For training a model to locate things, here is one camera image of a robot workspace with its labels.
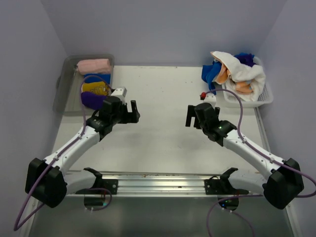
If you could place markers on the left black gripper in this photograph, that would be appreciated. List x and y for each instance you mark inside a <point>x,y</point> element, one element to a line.
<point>129,117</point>

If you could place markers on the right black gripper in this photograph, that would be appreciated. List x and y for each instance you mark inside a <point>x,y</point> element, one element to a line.
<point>191,113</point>

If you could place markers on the white towel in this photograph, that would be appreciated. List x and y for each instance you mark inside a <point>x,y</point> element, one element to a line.
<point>257,84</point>

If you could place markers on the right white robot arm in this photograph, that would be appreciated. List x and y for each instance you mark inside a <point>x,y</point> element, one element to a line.
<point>278,180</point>

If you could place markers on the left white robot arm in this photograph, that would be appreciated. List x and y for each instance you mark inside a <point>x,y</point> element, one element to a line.
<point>48,180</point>

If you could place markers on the purple rolled towel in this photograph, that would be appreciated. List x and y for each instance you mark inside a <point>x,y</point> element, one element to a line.
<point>92,101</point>

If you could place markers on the blue cloth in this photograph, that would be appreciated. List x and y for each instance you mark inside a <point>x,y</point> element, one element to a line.
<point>210,72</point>

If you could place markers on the yellow rolled towel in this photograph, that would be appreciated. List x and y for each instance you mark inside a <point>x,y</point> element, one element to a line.
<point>97,88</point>

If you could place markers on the blue rolled towel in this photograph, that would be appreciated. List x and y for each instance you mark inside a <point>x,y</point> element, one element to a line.
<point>91,78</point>

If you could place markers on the orange patterned cloth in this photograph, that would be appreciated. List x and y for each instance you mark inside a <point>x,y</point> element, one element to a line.
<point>232,70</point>

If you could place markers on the pink rolled towel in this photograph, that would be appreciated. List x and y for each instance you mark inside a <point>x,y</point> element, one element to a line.
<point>94,66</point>

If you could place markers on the grey plastic bin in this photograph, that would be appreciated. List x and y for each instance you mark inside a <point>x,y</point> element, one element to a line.
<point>67,97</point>

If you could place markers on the dark purple cloth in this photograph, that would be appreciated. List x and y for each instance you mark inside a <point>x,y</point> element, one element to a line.
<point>246,59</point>

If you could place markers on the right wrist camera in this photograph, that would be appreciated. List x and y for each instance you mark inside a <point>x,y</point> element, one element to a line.
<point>209,98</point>

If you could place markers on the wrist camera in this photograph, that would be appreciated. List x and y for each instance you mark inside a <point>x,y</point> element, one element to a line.
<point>209,98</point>
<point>120,93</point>

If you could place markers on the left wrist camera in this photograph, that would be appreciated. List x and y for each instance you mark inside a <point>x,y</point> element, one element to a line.
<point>120,93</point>

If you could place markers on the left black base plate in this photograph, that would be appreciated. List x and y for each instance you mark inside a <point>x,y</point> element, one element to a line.
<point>109,184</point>

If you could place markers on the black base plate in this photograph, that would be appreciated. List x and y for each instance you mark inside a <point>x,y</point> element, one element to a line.
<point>221,186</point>
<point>109,184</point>

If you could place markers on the aluminium rail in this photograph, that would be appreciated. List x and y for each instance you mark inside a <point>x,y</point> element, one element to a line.
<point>159,185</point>

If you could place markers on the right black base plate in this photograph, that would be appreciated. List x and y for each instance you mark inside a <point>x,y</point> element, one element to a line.
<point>221,186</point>

